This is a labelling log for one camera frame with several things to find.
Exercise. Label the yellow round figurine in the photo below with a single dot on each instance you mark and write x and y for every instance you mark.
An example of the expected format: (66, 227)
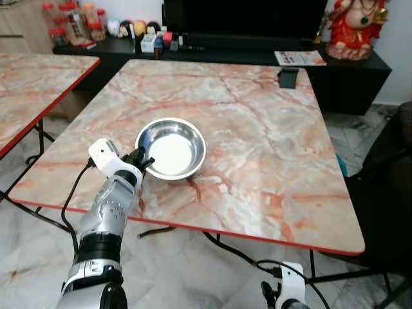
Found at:
(139, 29)

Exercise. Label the printed magazine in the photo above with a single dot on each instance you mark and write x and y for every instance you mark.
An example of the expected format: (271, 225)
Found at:
(299, 58)

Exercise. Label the dark upholstered chair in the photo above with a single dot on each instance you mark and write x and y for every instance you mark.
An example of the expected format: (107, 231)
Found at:
(386, 193)

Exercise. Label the marble-pattern folding table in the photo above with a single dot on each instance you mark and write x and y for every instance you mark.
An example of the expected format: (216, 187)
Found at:
(257, 161)
(32, 84)

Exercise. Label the small red item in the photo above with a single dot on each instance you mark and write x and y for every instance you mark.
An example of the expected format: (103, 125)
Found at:
(167, 38)

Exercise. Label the black low TV cabinet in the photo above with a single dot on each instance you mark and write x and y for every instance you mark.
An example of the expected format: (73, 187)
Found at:
(347, 84)

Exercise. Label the light wooden cabinet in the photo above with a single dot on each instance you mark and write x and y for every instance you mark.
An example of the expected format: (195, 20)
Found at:
(22, 26)

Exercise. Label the black television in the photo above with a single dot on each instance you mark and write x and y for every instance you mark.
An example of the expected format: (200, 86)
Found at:
(244, 18)

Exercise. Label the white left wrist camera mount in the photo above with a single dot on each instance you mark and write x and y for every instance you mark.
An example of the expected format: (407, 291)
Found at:
(104, 153)

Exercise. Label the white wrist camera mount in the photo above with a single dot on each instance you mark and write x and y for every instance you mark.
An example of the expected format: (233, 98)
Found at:
(104, 153)
(291, 282)

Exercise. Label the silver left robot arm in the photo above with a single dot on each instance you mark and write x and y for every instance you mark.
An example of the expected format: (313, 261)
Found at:
(106, 212)

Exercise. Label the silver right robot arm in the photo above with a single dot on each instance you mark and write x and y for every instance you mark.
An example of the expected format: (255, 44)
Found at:
(295, 304)

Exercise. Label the teal plastic item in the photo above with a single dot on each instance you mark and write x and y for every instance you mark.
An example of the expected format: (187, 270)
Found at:
(341, 167)

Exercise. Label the small black holder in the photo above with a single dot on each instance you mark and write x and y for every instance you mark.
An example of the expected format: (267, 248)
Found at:
(288, 78)

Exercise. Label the small white box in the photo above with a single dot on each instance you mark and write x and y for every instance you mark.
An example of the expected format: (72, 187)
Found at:
(149, 43)

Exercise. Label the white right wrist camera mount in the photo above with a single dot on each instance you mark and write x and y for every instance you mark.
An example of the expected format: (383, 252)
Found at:
(291, 282)

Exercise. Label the red seated statue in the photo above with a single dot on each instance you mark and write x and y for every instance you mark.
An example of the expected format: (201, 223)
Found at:
(355, 29)

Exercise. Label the red-lidded clear jar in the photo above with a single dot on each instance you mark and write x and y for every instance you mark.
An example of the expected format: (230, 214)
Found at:
(95, 22)
(73, 24)
(50, 16)

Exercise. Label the large steel bowl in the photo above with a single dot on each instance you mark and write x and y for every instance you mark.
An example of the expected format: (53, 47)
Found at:
(174, 148)

